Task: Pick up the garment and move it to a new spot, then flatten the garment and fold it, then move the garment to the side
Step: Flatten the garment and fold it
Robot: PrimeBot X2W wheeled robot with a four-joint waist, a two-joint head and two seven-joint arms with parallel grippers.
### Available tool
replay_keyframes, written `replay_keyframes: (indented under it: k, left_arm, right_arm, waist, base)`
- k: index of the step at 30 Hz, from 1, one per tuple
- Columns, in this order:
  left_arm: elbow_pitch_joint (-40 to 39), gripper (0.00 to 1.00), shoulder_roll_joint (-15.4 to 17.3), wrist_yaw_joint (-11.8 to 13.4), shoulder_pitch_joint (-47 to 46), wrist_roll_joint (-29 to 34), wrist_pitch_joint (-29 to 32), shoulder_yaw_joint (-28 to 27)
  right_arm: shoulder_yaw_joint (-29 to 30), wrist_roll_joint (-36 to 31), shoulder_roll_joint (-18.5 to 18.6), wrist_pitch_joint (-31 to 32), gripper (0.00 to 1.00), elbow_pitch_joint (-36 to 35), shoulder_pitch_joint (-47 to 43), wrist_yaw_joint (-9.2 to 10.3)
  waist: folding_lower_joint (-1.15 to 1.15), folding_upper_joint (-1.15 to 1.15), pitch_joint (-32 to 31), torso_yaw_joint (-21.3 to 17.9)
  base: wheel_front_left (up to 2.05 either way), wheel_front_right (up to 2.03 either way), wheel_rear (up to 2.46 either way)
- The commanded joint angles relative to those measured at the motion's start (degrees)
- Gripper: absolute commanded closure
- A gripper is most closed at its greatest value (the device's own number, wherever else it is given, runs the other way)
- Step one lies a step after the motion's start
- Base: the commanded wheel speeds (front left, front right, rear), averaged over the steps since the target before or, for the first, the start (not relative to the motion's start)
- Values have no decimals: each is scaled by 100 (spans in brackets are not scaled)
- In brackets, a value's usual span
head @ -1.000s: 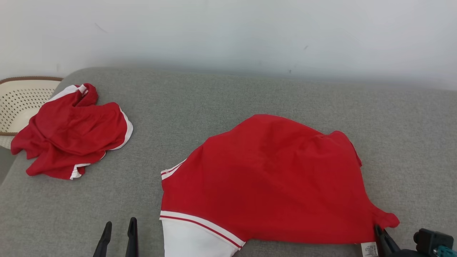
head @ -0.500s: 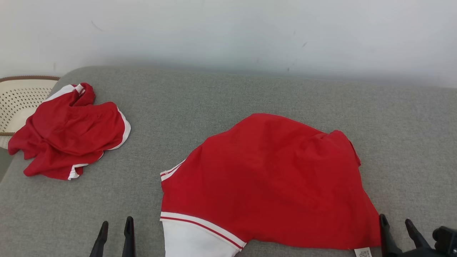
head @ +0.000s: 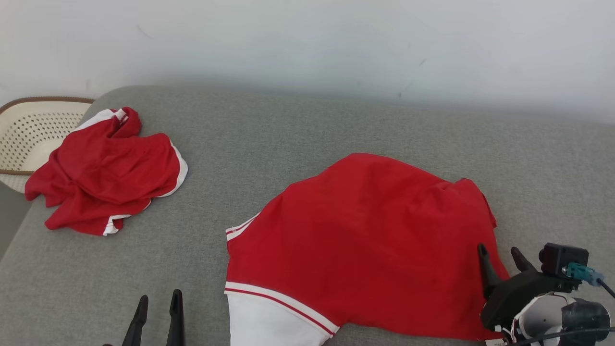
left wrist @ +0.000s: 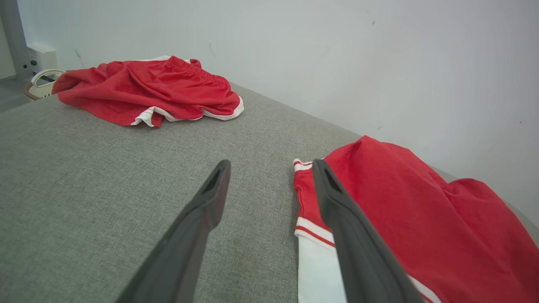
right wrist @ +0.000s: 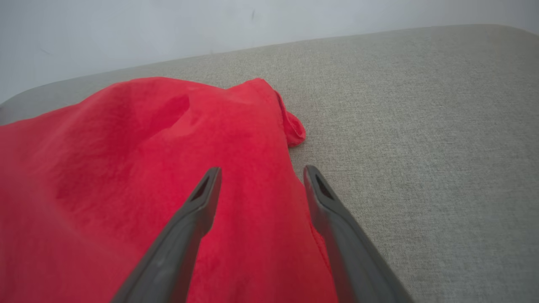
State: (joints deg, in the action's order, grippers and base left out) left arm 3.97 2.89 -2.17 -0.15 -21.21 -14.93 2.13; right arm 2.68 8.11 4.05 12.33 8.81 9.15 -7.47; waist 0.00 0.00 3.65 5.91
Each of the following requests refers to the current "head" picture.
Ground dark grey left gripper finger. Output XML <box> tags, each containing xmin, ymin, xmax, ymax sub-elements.
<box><xmin>122</xmin><ymin>295</ymin><xmax>148</xmax><ymax>346</ymax></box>
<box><xmin>166</xmin><ymin>289</ymin><xmax>185</xmax><ymax>346</ymax></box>

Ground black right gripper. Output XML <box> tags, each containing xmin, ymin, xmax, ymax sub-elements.
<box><xmin>477</xmin><ymin>243</ymin><xmax>577</xmax><ymax>332</ymax></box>

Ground red numbered jersey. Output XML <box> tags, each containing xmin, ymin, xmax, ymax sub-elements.
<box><xmin>224</xmin><ymin>153</ymin><xmax>510</xmax><ymax>346</ymax></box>

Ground red shorts with white trim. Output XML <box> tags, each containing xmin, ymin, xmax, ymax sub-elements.
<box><xmin>25</xmin><ymin>107</ymin><xmax>188</xmax><ymax>236</ymax></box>

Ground grey fabric sofa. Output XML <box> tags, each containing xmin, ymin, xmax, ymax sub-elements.
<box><xmin>0</xmin><ymin>86</ymin><xmax>615</xmax><ymax>346</ymax></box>

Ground cream perforated laundry basket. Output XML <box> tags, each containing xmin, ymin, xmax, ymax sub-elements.
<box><xmin>0</xmin><ymin>97</ymin><xmax>94</xmax><ymax>194</ymax></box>

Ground thin red white wires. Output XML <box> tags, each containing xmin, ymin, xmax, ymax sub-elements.
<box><xmin>500</xmin><ymin>320</ymin><xmax>527</xmax><ymax>344</ymax></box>

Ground teal cable connector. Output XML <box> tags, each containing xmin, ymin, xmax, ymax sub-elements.
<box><xmin>562</xmin><ymin>262</ymin><xmax>605</xmax><ymax>288</ymax></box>

